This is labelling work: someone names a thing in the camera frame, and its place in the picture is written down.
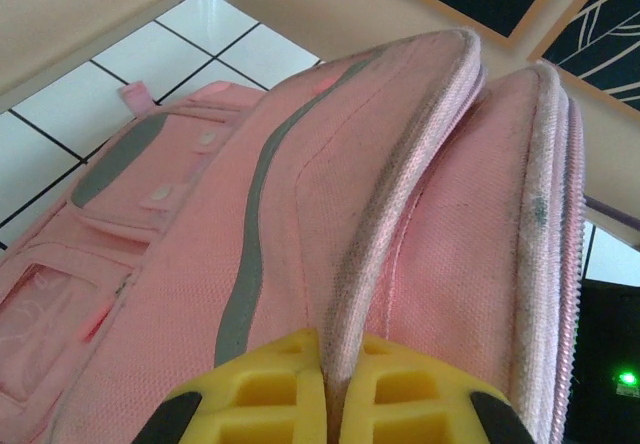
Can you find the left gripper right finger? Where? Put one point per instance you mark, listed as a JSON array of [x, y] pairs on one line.
[[410, 399]]

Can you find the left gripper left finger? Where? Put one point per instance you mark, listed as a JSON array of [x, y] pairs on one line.
[[260, 399]]

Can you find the pink school backpack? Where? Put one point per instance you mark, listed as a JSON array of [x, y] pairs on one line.
[[250, 214]]

